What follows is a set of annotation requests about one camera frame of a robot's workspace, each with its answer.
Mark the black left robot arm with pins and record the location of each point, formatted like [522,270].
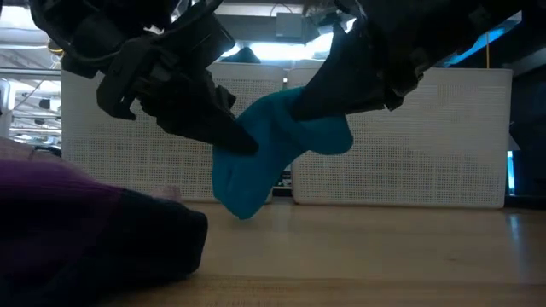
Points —
[85,25]

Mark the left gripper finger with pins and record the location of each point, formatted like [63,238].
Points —
[196,111]

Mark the ceiling light panel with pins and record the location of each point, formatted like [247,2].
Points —
[277,51]

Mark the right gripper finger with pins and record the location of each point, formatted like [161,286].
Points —
[341,81]

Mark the grey ceiling air unit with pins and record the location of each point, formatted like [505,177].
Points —
[290,25]

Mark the black ceiling device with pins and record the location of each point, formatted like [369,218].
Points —
[55,47]

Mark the black purple teal sock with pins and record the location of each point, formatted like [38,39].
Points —
[64,221]

